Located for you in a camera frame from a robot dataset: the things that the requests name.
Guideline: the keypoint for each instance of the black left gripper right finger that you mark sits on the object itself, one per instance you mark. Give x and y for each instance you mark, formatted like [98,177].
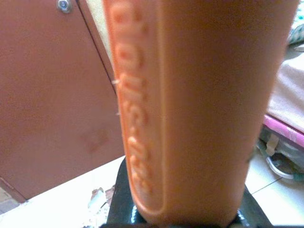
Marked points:
[251,211]

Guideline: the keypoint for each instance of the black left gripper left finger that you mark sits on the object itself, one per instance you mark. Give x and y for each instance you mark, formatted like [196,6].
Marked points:
[121,202]

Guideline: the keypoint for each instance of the white sandal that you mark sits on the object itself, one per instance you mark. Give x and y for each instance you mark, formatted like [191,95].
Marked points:
[280,167]

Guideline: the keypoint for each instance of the brown wooden door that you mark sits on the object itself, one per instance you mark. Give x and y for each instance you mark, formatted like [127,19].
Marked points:
[52,95]

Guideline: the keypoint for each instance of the teal patterned cloth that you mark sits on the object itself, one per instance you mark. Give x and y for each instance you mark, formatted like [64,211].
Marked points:
[297,33]

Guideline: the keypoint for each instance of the silver door bolt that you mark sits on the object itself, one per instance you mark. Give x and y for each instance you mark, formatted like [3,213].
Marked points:
[64,6]

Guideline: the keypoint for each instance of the pink bed frame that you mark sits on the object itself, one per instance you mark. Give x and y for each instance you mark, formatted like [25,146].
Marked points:
[283,129]

